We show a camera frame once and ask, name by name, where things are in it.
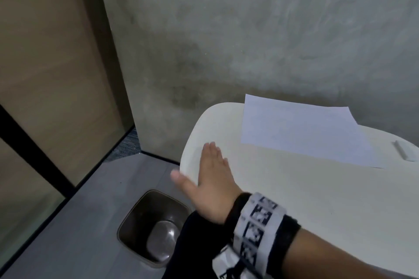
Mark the person's right hand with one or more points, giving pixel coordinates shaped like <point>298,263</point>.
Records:
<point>212,190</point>

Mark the white paper sheet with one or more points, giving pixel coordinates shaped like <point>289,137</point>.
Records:
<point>304,128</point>

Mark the white eraser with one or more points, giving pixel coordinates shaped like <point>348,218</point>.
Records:
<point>406,150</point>

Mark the person's left leg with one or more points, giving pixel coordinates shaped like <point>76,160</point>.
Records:
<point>193,249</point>

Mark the dark brown trash bin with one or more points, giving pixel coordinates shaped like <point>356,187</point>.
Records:
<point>140,223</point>

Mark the black wristband with marker tags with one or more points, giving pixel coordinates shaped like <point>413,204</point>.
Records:
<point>288,233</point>

